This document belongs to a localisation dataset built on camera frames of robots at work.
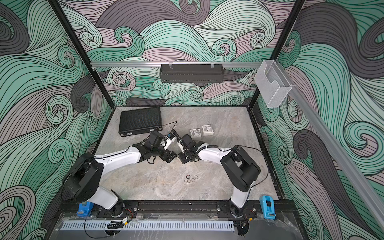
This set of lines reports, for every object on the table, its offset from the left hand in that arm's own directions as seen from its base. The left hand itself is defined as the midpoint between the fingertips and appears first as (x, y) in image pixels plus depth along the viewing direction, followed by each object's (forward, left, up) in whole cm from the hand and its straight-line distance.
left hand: (171, 149), depth 88 cm
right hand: (-3, -6, -6) cm, 9 cm away
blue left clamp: (-32, +40, -4) cm, 51 cm away
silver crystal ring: (-15, -13, -7) cm, 21 cm away
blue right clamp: (-29, -49, -3) cm, 57 cm away
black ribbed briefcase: (+22, +25, -1) cm, 33 cm away
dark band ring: (-14, -10, -7) cm, 18 cm away
